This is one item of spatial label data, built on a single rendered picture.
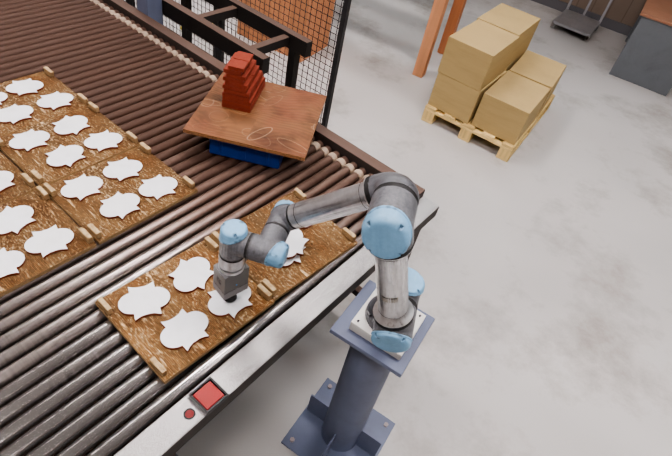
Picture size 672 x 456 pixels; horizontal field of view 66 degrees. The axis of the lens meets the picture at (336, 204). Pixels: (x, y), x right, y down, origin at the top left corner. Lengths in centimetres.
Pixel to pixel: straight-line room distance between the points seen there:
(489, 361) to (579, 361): 53
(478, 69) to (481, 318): 195
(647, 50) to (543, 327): 400
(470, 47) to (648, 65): 288
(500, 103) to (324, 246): 264
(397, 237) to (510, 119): 315
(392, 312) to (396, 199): 36
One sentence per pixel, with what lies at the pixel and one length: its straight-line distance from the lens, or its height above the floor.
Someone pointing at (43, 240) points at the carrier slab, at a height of 95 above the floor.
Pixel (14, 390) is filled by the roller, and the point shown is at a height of 92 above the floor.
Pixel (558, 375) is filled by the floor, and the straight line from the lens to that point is 314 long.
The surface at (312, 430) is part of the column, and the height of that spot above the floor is 1.
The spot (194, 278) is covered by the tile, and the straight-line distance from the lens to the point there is 174.
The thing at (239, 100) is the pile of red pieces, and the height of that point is 109.
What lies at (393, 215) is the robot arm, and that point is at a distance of 118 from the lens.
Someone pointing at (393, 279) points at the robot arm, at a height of 132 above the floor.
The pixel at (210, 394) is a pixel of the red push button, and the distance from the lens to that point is 155.
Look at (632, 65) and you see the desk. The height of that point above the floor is 18.
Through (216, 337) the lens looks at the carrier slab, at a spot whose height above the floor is 94.
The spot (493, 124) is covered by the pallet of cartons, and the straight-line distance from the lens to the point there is 433.
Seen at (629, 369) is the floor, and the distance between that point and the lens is 343.
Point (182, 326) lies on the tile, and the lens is 164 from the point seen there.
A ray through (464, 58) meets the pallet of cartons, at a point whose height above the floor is 63.
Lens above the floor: 231
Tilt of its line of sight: 42 degrees down
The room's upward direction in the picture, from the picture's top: 13 degrees clockwise
